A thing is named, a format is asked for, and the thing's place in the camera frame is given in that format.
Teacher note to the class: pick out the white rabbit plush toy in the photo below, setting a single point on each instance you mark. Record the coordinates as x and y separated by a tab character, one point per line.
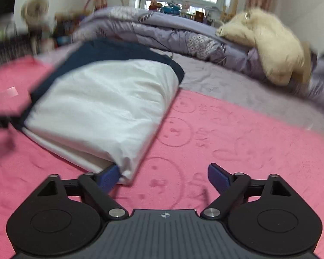
186	7

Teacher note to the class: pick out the orange plush toy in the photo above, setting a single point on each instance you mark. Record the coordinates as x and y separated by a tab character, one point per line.
154	6

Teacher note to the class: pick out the cream down jacket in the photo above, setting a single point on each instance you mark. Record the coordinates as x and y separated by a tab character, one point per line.
272	45

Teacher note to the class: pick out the blue plush toy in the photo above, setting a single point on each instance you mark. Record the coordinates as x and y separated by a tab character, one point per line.
171	8

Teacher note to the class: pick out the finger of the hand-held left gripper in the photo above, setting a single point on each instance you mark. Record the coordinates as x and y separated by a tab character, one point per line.
0	120

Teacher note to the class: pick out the black and white patterned bag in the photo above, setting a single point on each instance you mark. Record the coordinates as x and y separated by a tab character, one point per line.
8	48

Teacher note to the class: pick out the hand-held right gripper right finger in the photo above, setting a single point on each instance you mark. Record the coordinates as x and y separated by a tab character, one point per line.
218	179

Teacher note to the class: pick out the white electric fan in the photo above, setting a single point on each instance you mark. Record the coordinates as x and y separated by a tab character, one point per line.
35	8

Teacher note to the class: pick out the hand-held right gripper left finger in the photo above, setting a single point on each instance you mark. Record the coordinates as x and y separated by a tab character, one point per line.
109	176

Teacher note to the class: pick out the pink rabbit-print blanket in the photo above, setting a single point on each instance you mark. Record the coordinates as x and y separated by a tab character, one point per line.
218	140

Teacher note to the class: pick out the dark red box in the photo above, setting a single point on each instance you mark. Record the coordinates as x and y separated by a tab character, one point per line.
200	16

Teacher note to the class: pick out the colourful printed box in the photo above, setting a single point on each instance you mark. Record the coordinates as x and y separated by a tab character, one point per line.
64	29

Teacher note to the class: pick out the purple leaf-print quilt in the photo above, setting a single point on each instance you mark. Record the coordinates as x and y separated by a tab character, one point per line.
164	29

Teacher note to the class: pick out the white and navy zip jacket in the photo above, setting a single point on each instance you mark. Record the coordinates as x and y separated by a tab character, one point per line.
97	105

